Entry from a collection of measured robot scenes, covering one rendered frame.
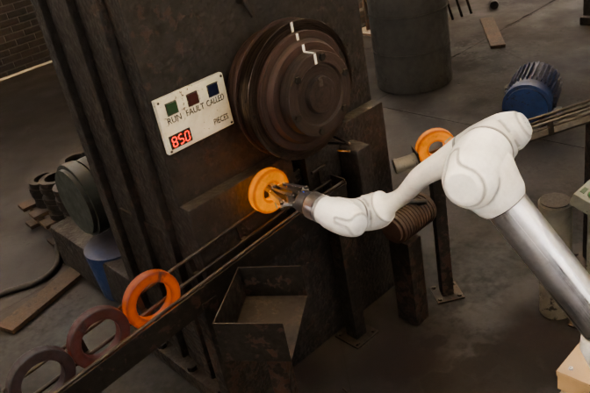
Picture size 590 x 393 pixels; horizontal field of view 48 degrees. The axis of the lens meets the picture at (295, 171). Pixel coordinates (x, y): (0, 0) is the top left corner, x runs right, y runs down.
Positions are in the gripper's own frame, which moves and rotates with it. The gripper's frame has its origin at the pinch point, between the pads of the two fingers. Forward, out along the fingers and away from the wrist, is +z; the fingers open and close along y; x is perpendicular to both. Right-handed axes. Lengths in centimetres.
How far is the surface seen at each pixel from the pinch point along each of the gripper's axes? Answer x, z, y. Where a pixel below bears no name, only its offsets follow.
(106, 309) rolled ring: -7, -1, -66
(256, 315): -22.9, -22.9, -30.5
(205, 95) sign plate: 34.6, 11.9, -9.0
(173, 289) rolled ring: -13.5, -1.9, -44.5
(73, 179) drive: -26, 122, -19
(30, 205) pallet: -81, 226, -13
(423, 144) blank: -10, -15, 65
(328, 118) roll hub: 18.0, -9.9, 22.4
